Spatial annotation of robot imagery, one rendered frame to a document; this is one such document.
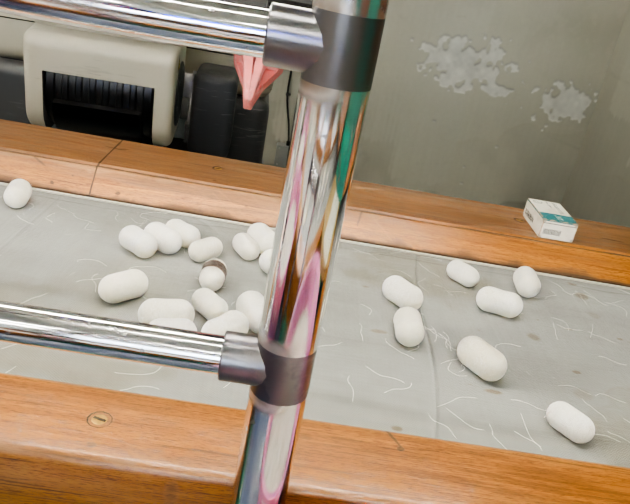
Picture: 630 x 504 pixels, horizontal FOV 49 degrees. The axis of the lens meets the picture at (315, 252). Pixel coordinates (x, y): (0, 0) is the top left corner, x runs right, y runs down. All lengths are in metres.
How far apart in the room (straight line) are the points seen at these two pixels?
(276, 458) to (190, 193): 0.41
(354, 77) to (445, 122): 2.45
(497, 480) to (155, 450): 0.17
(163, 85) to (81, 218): 0.50
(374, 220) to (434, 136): 2.02
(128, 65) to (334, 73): 0.88
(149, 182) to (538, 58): 2.18
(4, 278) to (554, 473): 0.37
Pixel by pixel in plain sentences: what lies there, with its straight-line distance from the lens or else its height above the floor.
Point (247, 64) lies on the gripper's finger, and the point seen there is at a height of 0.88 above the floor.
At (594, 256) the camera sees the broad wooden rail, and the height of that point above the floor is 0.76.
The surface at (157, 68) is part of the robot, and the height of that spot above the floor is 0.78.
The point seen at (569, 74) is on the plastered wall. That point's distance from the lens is 2.78.
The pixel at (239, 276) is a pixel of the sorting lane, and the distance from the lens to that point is 0.55.
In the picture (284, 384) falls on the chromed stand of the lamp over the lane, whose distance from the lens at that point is 0.26.
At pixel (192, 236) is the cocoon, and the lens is 0.57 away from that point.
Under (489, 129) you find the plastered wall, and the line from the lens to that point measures 2.72.
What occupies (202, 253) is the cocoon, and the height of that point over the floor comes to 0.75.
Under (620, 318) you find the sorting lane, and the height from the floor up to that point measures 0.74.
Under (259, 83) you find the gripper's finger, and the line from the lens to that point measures 0.61.
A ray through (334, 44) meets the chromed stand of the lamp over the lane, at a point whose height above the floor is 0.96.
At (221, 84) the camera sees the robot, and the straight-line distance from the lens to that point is 1.22.
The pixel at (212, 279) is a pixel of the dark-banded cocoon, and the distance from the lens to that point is 0.51.
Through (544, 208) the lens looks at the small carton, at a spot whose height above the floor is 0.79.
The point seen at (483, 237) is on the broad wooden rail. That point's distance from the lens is 0.68.
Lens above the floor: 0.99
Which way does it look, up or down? 24 degrees down
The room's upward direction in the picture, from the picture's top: 11 degrees clockwise
